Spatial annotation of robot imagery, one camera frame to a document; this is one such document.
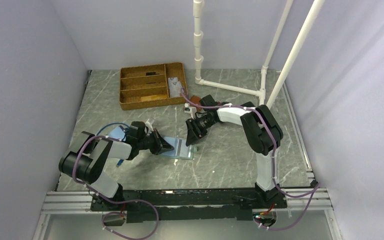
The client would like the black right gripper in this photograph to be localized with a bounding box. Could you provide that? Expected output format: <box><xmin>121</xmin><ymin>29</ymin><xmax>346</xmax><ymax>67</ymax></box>
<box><xmin>186</xmin><ymin>115</ymin><xmax>217</xmax><ymax>147</ymax></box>

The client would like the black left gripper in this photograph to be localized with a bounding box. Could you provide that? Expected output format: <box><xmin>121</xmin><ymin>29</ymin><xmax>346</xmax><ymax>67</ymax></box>
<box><xmin>137</xmin><ymin>128</ymin><xmax>174</xmax><ymax>155</ymax></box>

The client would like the green card holder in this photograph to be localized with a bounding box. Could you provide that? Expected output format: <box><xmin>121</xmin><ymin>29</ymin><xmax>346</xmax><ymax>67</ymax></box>
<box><xmin>161</xmin><ymin>136</ymin><xmax>197</xmax><ymax>160</ymax></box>

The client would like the orange credit card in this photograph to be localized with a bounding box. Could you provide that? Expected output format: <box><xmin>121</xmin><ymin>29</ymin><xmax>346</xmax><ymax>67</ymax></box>
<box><xmin>150</xmin><ymin>94</ymin><xmax>168</xmax><ymax>101</ymax></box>

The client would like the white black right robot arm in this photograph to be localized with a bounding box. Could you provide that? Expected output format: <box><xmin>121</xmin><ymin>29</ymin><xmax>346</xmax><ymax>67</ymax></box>
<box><xmin>185</xmin><ymin>95</ymin><xmax>285</xmax><ymax>208</ymax></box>

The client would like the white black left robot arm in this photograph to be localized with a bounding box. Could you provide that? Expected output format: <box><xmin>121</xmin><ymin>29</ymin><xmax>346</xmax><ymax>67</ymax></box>
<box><xmin>58</xmin><ymin>121</ymin><xmax>174</xmax><ymax>210</ymax></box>

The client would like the brown leather card holder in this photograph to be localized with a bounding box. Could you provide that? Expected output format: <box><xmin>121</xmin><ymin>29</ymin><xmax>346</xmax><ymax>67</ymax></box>
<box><xmin>189</xmin><ymin>95</ymin><xmax>201</xmax><ymax>105</ymax></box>

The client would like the light blue card holder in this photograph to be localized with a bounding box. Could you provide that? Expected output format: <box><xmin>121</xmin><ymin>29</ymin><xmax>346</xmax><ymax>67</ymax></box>
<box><xmin>108</xmin><ymin>126</ymin><xmax>131</xmax><ymax>168</ymax></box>

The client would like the dark blue card holder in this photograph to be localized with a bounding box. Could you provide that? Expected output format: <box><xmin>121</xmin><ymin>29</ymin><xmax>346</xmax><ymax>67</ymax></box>
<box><xmin>240</xmin><ymin>101</ymin><xmax>256</xmax><ymax>111</ymax></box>

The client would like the woven wicker tray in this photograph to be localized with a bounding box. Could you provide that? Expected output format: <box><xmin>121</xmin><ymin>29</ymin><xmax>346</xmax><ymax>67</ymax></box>
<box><xmin>119</xmin><ymin>62</ymin><xmax>187</xmax><ymax>111</ymax></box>

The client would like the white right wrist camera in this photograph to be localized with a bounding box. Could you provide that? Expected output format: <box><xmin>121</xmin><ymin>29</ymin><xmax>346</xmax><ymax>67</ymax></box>
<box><xmin>183</xmin><ymin>103</ymin><xmax>195</xmax><ymax>115</ymax></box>

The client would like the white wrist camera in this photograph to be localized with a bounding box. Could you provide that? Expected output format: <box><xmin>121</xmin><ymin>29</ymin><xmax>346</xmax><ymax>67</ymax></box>
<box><xmin>145</xmin><ymin>117</ymin><xmax>155</xmax><ymax>135</ymax></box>
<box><xmin>183</xmin><ymin>103</ymin><xmax>195</xmax><ymax>115</ymax></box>

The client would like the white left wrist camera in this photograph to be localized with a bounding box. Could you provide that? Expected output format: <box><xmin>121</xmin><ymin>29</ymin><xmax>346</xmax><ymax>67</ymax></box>
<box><xmin>145</xmin><ymin>117</ymin><xmax>155</xmax><ymax>135</ymax></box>

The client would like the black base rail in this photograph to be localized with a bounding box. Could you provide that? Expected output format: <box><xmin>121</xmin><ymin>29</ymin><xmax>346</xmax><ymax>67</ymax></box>
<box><xmin>90</xmin><ymin>186</ymin><xmax>288</xmax><ymax>223</ymax></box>

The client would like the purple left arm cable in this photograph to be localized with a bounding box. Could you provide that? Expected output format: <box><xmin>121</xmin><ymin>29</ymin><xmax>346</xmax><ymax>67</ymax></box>
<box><xmin>72</xmin><ymin>135</ymin><xmax>160</xmax><ymax>240</ymax></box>

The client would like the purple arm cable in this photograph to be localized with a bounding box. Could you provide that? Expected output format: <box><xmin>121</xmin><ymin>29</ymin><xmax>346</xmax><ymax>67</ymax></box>
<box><xmin>179</xmin><ymin>87</ymin><xmax>321</xmax><ymax>232</ymax></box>
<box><xmin>72</xmin><ymin>135</ymin><xmax>160</xmax><ymax>240</ymax></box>

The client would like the white pvc pipe frame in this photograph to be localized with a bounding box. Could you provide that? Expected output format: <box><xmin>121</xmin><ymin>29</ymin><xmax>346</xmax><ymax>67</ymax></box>
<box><xmin>192</xmin><ymin>0</ymin><xmax>326</xmax><ymax>110</ymax></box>

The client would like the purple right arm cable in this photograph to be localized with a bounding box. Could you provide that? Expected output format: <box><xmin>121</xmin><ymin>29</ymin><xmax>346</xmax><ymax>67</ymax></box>
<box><xmin>179</xmin><ymin>87</ymin><xmax>321</xmax><ymax>232</ymax></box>

